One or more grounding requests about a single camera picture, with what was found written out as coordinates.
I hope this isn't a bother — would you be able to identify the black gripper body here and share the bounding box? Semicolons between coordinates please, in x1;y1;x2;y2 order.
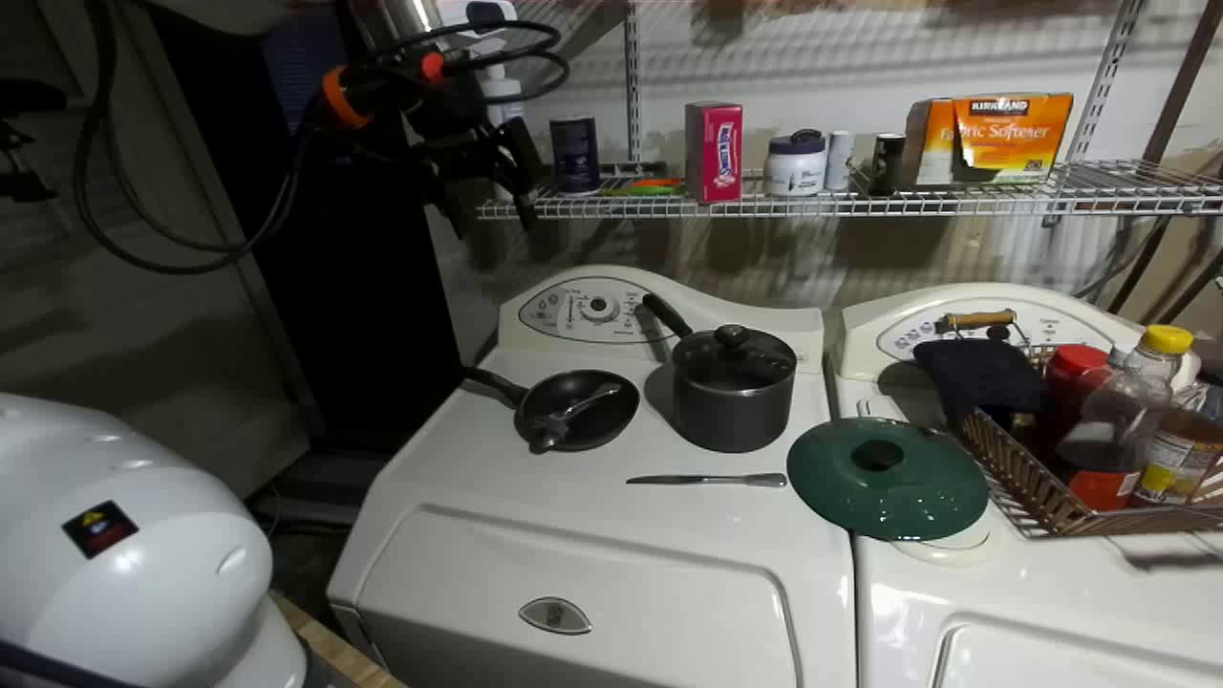
425;107;546;210

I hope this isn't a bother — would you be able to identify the silver metal fork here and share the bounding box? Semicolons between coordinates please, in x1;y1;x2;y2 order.
541;381;630;445

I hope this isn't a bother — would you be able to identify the black frying pan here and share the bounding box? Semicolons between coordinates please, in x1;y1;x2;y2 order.
460;364;644;457

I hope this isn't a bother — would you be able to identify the black pot with lid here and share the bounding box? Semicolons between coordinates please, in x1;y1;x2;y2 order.
630;289;804;455

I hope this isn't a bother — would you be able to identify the silver table knife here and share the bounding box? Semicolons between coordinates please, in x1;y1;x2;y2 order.
625;470;791;494

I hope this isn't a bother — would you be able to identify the dark can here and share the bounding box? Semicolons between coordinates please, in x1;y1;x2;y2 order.
546;115;604;194

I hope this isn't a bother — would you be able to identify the pink box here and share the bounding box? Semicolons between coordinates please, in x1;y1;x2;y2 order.
679;101;744;210

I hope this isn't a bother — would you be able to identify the white jar dark lid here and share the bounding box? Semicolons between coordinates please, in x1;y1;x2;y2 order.
763;127;834;197

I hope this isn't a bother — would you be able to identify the white cup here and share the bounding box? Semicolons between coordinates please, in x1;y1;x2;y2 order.
822;127;860;194

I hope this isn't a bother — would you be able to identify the small dark container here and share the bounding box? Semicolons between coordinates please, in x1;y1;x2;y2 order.
868;129;909;197

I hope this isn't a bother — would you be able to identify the white washing machine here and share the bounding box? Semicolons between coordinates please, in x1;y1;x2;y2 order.
325;261;860;688

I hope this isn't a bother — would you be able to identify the wooden board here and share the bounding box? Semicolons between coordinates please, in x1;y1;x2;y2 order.
272;587;414;688

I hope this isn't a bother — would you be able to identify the dark blue oven mitt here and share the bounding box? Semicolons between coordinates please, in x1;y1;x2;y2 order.
909;331;1048;431

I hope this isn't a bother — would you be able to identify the green round lid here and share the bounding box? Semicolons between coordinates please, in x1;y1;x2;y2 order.
783;418;994;545

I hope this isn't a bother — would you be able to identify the orange box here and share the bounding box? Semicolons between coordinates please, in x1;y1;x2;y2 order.
951;87;1077;183

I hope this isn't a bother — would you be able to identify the white dryer machine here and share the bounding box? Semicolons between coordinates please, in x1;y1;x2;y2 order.
822;278;1223;688

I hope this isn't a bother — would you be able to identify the red cap sauce bottle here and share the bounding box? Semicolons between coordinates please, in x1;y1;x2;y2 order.
1044;340;1152;516

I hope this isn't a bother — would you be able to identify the yellow cap bottle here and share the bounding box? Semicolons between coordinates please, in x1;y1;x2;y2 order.
1129;322;1223;507

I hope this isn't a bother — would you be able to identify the white wire shelf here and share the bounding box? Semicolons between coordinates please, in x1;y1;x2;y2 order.
469;158;1223;231

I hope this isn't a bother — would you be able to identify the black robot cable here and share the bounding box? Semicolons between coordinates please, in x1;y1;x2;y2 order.
69;0;311;278

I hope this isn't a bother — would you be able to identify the wooden handle utensil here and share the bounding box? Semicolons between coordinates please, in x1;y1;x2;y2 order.
933;304;1026;340

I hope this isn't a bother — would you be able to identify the brown wire basket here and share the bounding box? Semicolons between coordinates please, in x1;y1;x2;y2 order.
951;316;1223;540

